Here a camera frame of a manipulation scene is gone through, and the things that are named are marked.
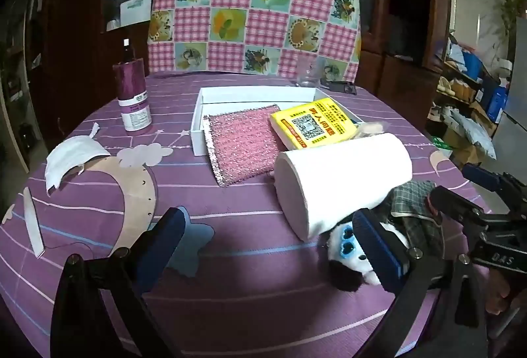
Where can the white paper strip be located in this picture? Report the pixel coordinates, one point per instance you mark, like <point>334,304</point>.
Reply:
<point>33,222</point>

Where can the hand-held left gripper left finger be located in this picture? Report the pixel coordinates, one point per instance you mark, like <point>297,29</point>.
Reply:
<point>164,236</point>

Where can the white face mask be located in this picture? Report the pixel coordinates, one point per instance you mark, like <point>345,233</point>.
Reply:
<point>70,160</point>

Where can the cluttered storage shelf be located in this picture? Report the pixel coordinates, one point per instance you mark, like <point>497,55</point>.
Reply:
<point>473,65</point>

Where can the black clip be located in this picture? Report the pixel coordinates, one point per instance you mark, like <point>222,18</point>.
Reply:
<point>341,87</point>

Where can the white refrigerator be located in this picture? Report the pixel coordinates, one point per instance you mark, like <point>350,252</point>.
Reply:
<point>514,115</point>

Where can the clear glass cup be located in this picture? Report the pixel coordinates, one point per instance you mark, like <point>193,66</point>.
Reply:
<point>306,80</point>

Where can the clear packet of beige pads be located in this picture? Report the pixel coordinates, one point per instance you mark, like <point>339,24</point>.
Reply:
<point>372,129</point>

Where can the potted plant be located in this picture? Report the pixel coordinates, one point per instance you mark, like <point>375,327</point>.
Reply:
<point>512,12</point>

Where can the purple striped tablecloth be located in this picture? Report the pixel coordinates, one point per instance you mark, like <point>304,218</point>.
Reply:
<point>247,242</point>

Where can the pink checkered printed cloth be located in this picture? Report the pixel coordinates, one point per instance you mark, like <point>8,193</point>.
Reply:
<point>255,12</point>

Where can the small torn white wrapper piece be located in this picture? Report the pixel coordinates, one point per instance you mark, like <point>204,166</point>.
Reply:
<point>94,130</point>

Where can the black and white plush toy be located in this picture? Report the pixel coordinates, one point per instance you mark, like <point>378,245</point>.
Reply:
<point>343,251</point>

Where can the grey plastic bag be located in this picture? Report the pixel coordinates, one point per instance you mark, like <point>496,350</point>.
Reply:
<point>473,131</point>

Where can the dark wooden cabinet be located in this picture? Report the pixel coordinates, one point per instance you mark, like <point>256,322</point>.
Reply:
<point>78,32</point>

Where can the white toilet paper roll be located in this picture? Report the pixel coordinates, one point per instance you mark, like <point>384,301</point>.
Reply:
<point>341,177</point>

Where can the grey plaid cloth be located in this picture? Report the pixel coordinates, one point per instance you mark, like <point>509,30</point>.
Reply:
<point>411,197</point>

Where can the purple pump bottle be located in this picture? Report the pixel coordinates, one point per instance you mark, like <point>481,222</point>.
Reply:
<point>131,86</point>

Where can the yellow sponge packet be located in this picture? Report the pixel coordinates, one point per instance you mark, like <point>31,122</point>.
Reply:
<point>308,123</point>

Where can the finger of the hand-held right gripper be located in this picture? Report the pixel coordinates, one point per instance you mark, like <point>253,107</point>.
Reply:
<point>453,205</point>
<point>479,175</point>

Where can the person's right hand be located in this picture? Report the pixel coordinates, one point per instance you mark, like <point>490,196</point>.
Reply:
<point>500,294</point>

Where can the white cardboard box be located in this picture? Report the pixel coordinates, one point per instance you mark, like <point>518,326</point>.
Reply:
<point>247,94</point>

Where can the pink glitter scouring cloth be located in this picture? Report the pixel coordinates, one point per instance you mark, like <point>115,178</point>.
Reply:
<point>243,144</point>

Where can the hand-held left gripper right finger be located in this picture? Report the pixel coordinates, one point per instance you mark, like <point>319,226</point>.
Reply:
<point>372,245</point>

